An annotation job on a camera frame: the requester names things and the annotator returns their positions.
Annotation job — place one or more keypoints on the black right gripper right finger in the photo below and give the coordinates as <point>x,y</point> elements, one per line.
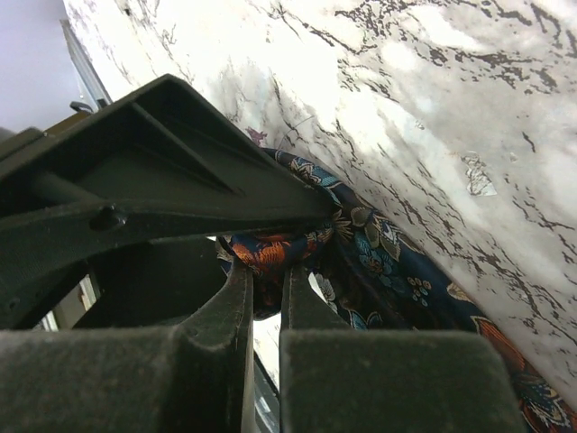
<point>315,363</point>

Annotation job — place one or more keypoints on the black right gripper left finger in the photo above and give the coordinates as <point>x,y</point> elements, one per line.
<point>213,384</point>

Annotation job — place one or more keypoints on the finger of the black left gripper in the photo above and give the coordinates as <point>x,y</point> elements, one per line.
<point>159,163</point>

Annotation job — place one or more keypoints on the navy floral necktie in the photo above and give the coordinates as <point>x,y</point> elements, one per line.
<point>374,277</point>

